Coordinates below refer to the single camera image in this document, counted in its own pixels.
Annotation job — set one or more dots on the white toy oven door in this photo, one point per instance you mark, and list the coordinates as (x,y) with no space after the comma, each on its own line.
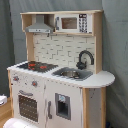
(28,105)

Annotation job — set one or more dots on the wooden toy kitchen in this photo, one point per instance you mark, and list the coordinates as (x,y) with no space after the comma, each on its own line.
(62,49)

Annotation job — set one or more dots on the grey toy sink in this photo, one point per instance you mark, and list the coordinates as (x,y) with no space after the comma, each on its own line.
(73,74)

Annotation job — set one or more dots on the black toy faucet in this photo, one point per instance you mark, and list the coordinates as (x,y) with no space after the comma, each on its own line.
(82,63)

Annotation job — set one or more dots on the black toy stovetop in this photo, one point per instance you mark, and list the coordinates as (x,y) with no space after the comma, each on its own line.
(38,66)

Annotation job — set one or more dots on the right stove knob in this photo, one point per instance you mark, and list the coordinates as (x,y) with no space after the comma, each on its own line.
(34,83)

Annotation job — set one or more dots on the stove knob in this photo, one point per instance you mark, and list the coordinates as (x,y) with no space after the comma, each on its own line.
(16,78)
(34,83)

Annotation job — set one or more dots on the white cabinet door with dispenser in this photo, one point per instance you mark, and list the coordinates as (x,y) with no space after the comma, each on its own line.
(64,105)

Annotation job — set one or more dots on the toy microwave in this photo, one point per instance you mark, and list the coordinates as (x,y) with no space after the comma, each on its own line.
(73,23)

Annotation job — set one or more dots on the grey range hood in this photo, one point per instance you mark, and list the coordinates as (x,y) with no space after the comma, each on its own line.
(40,26)

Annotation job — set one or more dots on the left stove knob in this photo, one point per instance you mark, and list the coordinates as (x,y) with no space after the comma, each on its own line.
(16,78)

